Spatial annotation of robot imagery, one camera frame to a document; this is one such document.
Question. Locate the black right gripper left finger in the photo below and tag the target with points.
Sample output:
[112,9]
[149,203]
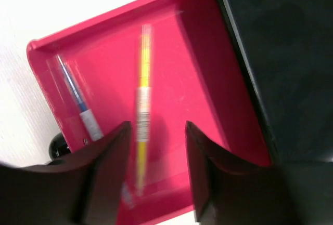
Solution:
[83,187]

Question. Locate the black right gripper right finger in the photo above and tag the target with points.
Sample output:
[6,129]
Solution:
[227,189]

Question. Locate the blue pen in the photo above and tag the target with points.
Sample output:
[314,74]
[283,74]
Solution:
[85,113]

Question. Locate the pink top drawer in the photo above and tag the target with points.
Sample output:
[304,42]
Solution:
[157,64]

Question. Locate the yellow highlighter pen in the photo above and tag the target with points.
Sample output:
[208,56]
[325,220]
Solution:
[143,107]

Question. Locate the black drawer cabinet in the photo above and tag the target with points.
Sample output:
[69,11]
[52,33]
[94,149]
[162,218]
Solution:
[266,68]

